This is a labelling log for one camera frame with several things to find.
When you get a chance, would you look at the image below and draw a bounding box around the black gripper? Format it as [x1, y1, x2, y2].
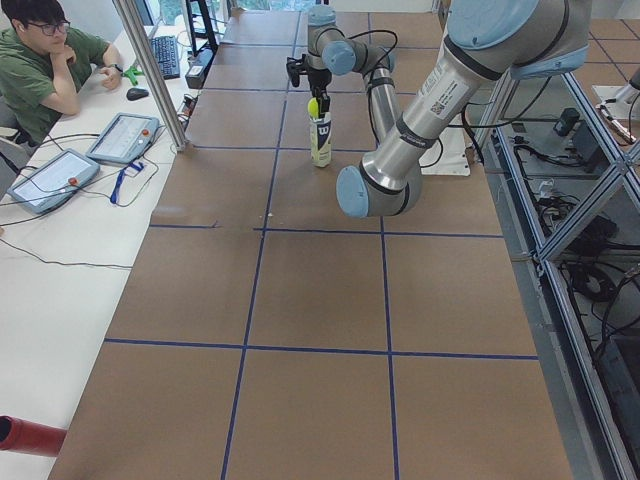
[307, 67, 331, 116]

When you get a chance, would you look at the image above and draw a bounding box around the yellow tennis ball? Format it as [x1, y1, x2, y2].
[307, 98, 320, 119]

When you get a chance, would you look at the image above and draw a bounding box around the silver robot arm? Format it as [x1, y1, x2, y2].
[304, 1, 592, 218]

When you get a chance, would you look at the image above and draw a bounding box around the clear tennis ball can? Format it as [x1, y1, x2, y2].
[310, 113, 332, 168]

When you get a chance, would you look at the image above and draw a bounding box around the black keyboard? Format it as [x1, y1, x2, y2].
[150, 35, 181, 79]

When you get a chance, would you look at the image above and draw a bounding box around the black computer mouse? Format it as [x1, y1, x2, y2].
[126, 87, 149, 101]

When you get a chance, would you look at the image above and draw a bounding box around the green tool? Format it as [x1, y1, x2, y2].
[123, 65, 144, 86]

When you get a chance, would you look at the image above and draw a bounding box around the far teach pendant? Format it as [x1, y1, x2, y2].
[86, 113, 160, 166]

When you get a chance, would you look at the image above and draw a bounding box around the teach pendant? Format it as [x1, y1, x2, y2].
[86, 113, 160, 166]
[8, 149, 100, 214]

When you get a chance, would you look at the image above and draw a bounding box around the near teach pendant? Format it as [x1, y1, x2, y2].
[8, 149, 100, 214]

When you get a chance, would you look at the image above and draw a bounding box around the person in green shirt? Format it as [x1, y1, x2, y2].
[1, 1, 122, 145]

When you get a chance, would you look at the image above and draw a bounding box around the red cylinder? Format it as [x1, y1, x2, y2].
[1, 416, 67, 457]

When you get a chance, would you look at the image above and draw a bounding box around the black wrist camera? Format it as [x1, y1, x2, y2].
[286, 54, 308, 88]

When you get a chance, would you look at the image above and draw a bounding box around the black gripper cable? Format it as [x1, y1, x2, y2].
[344, 29, 401, 76]

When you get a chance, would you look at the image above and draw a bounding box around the aluminium frame post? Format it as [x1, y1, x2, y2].
[113, 0, 187, 152]

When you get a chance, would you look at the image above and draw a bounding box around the blue lanyard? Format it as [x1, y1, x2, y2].
[109, 160, 146, 205]

